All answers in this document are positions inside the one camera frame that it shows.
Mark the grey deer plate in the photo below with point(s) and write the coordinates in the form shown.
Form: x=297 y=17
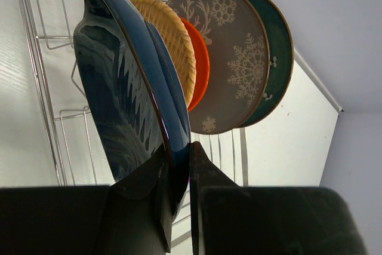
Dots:
x=238 y=48

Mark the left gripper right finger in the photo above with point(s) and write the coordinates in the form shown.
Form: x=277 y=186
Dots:
x=230 y=219

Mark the orange plate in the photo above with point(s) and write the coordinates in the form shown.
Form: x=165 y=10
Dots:
x=202 y=63

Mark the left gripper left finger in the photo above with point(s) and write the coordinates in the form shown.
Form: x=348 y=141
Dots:
x=133 y=216

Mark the teal glazed plate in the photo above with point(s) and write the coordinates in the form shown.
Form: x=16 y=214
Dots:
x=281 y=59

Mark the wire dish rack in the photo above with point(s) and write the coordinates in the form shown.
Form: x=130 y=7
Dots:
x=78 y=156

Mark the dark blue leaf dish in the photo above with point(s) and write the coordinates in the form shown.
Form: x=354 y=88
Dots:
x=133 y=91

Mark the woven bamboo plate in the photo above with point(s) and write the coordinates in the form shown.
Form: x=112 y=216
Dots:
x=176 y=38

